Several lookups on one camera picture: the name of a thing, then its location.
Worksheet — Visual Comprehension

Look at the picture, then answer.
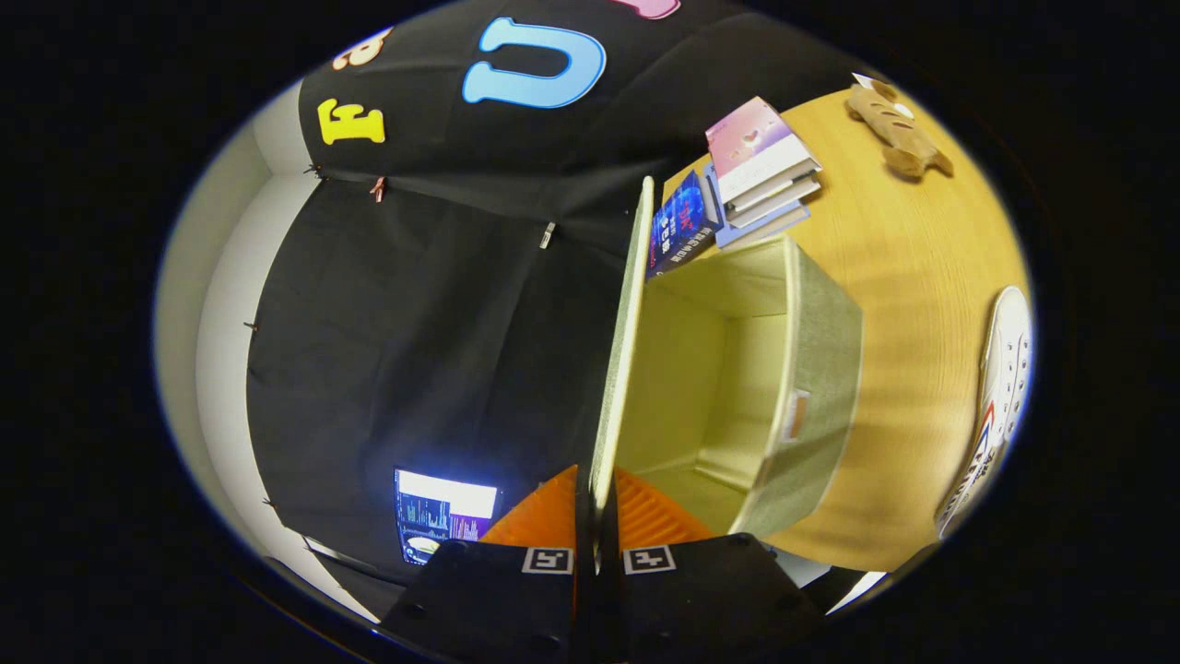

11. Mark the brown plush toy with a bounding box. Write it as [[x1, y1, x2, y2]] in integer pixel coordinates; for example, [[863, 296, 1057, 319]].
[[844, 74, 955, 179]]

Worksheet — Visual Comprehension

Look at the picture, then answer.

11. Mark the green fabric storage box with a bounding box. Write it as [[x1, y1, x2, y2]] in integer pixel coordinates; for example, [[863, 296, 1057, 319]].
[[590, 175, 865, 540]]

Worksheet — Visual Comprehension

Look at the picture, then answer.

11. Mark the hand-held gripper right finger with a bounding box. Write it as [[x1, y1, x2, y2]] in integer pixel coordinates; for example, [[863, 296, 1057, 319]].
[[597, 466, 829, 663]]

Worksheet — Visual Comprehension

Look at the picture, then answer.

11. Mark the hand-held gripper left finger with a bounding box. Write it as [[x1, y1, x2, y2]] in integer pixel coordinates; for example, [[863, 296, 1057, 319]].
[[380, 464, 598, 663]]

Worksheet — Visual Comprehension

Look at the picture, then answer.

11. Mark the white paperback book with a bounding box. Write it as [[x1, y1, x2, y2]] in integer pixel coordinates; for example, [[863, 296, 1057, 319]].
[[724, 175, 823, 230]]

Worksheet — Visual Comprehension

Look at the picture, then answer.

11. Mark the dark blue cover book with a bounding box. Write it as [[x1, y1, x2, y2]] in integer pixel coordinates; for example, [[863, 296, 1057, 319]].
[[645, 171, 726, 279]]

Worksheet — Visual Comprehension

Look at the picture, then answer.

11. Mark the white striped canvas shoe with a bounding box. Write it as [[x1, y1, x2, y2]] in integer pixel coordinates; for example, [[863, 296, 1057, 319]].
[[933, 286, 1035, 540]]

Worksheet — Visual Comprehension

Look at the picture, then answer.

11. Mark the pink cover book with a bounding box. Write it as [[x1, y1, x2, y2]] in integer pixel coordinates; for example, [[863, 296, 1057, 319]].
[[705, 95, 823, 206]]

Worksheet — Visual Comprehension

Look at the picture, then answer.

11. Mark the pale blue book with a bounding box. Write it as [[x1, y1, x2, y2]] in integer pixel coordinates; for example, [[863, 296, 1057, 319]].
[[712, 201, 812, 252]]

